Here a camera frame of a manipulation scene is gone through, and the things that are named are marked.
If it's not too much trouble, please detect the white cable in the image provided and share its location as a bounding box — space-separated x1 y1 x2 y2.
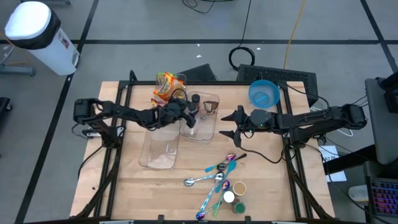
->
310 104 354 138

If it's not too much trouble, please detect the spoon teal-white patterned handle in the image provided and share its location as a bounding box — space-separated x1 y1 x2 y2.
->
198 171 225 212

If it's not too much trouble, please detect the spice jar tan top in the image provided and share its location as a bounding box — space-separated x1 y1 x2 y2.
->
232 180 248 197

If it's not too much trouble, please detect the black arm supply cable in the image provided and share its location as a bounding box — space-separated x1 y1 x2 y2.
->
278 81 331 110

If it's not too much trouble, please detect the black desk device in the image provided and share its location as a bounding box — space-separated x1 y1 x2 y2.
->
376 70 398 114

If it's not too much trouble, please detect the black box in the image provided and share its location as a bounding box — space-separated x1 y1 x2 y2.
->
179 63 218 82

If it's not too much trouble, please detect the small blue spoon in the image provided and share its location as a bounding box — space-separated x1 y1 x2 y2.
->
253 94 270 106

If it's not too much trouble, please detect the iridescent spoon green handle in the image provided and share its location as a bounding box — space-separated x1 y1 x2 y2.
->
211 179 231 218

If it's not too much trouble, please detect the orange chicken ramen pack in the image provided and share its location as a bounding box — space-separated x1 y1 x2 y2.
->
152 73 185 102

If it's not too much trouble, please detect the iridescent spoon blue handle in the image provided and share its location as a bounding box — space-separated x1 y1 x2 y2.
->
195 200 223 221

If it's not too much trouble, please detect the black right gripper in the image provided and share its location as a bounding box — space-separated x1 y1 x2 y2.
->
218 105 252 147

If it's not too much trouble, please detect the yellow cable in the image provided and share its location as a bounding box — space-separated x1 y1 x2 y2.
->
282 0 308 70

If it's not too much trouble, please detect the grey stand base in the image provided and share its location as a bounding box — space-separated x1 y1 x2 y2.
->
0 63 35 77

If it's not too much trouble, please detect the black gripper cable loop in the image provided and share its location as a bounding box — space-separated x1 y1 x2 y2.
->
241 136 284 165

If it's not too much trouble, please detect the spice jar white lid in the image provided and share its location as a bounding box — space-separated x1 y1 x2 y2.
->
223 190 236 204

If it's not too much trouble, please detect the silver metal spoon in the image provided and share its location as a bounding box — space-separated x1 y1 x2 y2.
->
183 174 218 187

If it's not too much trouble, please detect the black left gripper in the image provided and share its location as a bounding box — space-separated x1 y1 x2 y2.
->
160 98 198 129

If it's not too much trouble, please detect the white paper sheet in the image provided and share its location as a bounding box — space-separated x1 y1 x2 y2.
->
317 145 348 183

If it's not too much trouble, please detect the black spoon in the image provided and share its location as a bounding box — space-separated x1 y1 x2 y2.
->
216 153 248 171

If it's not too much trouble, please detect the black floor cable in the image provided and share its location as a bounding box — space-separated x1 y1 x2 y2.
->
182 0 220 15

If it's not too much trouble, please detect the iridescent spoon teal handle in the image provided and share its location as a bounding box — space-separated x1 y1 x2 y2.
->
204 152 237 173

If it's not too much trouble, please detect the black mesh computer case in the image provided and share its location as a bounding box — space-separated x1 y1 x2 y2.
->
236 63 320 108

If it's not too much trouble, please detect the black chair part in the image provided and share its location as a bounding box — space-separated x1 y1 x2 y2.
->
0 96 13 113

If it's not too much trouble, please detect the spice jar green lid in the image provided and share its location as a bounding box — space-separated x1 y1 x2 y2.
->
232 201 247 215

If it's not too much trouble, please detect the backlit computer keyboard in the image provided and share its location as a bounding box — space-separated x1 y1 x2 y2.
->
366 176 398 218

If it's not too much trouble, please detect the white computer mouse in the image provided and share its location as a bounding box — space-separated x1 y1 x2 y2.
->
348 184 370 203

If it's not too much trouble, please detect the blue plastic bowl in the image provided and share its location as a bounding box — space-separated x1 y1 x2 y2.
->
248 79 281 110

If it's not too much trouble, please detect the white trash can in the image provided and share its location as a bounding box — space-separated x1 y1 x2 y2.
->
4 1 81 77

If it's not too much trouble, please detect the black coiled cable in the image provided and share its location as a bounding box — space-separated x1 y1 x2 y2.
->
228 0 256 72

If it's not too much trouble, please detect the short clear plastic bin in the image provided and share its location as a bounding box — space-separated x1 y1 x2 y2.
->
179 90 221 142

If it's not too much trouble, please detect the brown food packet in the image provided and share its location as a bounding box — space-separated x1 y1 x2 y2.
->
203 100 220 116

